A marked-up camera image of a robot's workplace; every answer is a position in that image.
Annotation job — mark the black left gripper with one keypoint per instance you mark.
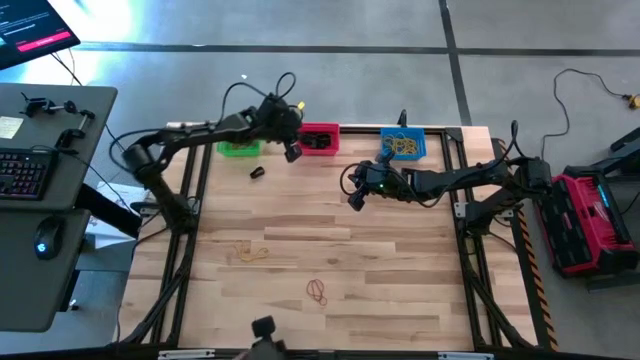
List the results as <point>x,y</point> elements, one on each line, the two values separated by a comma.
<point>277,122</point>

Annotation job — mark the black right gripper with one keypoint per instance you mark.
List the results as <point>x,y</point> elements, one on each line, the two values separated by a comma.
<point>377,180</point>

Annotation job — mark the wide black rubber band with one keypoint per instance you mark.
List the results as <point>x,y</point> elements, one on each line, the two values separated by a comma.
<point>309,137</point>
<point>325,140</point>
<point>257,172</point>
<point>312,143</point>

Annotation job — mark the yellow rubber band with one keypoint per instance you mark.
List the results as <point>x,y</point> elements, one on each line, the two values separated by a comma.
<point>407,147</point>
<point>400,141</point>
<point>395,147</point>
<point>247,256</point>

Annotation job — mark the red rubber band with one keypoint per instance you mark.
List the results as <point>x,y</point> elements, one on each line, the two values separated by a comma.
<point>316,291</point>
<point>242,146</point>

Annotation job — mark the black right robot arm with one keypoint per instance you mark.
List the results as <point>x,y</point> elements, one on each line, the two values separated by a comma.
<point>465,180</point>

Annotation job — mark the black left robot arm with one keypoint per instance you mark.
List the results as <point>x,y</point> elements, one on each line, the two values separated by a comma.
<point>190,137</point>

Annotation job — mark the blue plastic basket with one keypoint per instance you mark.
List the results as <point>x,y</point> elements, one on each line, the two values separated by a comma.
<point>387,152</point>

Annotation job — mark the green plastic basket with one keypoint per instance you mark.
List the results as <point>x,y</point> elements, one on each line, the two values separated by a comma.
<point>240,149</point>

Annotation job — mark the red plastic basket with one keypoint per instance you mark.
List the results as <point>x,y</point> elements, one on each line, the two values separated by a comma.
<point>332,145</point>

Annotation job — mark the black table edge clamp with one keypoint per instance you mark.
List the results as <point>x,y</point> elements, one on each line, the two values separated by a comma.
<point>402,118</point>

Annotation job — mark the black orange striped edge strip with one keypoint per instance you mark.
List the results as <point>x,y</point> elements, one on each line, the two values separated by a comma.
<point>532,265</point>

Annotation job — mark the black blocky device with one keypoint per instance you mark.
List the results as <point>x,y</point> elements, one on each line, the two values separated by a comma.
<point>263,327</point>

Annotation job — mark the black screw clamp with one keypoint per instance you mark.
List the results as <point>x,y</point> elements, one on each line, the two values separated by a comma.
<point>70,135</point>
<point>37,106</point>

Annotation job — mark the black equipment stand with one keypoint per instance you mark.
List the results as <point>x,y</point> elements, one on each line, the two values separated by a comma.
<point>627,142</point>

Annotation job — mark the black computer mouse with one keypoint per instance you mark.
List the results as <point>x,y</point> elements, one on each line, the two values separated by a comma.
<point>48,239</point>

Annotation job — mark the black keyboard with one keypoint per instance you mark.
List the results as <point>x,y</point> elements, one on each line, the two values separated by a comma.
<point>25,175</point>

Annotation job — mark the dark computer monitor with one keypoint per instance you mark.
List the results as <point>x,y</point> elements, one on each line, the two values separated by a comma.
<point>30,30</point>

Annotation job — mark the pale yellow sticky note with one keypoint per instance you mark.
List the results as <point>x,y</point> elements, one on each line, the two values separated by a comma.
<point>10,127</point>

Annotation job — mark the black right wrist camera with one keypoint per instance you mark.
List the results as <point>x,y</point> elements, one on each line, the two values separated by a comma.
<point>356,201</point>

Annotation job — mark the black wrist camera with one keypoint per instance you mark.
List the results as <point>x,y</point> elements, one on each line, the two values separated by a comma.
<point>356,201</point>
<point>293,151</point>

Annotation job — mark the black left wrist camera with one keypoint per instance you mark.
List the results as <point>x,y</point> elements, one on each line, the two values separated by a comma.
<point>293,151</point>

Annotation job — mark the black angled bracket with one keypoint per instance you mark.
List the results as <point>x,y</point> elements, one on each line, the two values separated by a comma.
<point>107,212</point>

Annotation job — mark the silver metal bracket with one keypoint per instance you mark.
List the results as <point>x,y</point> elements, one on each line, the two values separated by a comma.
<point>465,356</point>
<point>186,354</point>

